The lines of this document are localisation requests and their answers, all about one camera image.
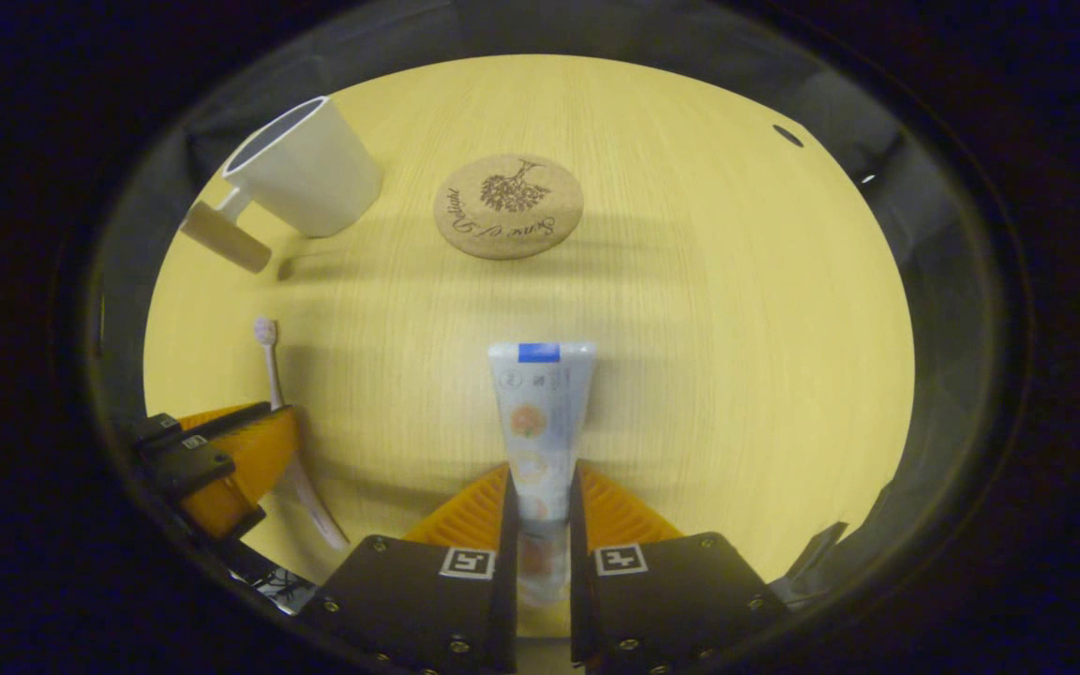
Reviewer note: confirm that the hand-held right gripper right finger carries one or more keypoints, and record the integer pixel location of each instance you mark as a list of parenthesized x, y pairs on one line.
[(580, 591)]

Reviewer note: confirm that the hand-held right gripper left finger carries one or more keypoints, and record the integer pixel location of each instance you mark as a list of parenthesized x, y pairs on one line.
[(508, 581)]

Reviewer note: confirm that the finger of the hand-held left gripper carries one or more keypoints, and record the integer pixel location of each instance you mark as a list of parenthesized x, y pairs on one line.
[(174, 427), (188, 464)]

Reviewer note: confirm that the white toothpaste tube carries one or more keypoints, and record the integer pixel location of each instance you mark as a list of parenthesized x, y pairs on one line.
[(540, 422)]

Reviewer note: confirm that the white cup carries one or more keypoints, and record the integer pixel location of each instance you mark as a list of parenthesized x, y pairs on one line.
[(315, 178)]

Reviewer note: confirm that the round cork coaster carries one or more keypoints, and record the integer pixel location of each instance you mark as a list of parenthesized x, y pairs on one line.
[(508, 208)]

